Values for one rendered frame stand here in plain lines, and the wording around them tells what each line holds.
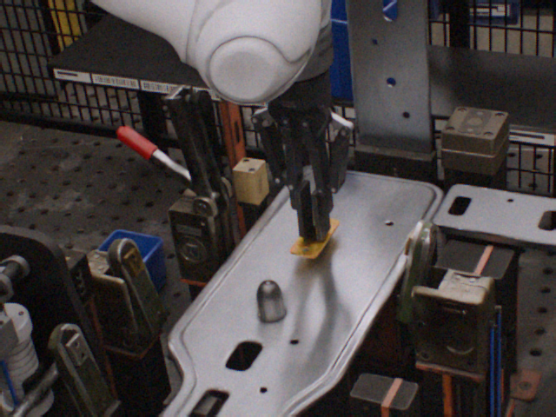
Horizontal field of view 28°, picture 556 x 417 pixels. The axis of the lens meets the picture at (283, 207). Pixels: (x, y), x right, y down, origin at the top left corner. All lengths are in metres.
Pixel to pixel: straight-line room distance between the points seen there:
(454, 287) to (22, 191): 1.18
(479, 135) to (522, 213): 0.13
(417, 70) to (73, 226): 0.83
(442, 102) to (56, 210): 0.84
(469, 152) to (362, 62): 0.19
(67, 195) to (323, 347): 1.03
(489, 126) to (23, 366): 0.70
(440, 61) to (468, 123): 0.25
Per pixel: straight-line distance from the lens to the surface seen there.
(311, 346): 1.30
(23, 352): 1.27
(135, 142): 1.46
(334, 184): 1.36
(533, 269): 1.88
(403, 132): 1.61
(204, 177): 1.42
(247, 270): 1.42
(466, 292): 1.29
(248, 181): 1.50
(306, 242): 1.42
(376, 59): 1.57
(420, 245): 1.26
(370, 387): 1.25
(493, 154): 1.55
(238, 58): 1.03
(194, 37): 1.08
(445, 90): 1.71
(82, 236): 2.09
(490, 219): 1.48
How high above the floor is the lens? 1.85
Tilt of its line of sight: 34 degrees down
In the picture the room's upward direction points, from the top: 7 degrees counter-clockwise
